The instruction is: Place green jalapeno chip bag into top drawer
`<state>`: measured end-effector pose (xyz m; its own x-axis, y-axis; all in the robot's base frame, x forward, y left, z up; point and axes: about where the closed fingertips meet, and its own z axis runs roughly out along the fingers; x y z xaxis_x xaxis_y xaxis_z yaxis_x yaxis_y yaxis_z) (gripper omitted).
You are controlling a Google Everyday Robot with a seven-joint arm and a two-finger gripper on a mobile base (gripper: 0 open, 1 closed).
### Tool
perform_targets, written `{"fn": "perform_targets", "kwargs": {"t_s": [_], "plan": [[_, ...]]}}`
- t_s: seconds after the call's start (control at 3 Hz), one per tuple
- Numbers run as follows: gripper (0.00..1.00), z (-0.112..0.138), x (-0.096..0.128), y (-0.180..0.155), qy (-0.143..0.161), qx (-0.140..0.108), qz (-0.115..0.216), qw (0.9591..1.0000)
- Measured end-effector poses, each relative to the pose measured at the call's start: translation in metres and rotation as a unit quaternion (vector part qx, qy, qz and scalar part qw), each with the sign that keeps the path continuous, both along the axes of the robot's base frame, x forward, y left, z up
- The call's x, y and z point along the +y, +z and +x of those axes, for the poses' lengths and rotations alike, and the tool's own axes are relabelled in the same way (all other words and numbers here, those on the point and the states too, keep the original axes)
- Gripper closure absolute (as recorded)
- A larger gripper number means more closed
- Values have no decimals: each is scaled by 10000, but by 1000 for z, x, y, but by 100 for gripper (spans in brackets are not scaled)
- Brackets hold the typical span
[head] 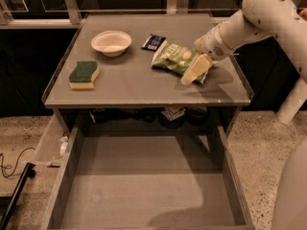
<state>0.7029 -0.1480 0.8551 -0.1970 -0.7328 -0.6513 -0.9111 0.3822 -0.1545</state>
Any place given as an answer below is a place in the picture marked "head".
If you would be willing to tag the green and yellow sponge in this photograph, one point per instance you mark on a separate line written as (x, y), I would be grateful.
(84, 75)

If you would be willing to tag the orange fruit on ledge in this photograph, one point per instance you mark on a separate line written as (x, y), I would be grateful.
(303, 14)

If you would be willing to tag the dark blue snack packet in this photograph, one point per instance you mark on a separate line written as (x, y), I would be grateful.
(153, 42)

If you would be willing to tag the grey cabinet with drawer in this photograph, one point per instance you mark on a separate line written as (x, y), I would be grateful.
(128, 81)

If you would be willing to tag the white paper bowl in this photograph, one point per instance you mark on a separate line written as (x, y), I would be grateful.
(111, 43)

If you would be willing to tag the green jalapeno chip bag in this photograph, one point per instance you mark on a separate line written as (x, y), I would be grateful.
(175, 58)

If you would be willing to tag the black metal bar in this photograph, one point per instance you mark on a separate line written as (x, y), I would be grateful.
(7, 203)

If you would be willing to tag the dark clutter under tabletop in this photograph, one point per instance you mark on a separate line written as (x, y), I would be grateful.
(168, 117)

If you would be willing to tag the open grey top drawer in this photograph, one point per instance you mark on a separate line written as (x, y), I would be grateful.
(129, 178)

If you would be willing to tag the metal window frame rail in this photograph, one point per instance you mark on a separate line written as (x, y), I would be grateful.
(74, 9)

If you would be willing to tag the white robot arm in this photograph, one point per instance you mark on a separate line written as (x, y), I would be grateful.
(257, 20)

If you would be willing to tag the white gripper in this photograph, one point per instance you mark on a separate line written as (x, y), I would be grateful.
(212, 46)

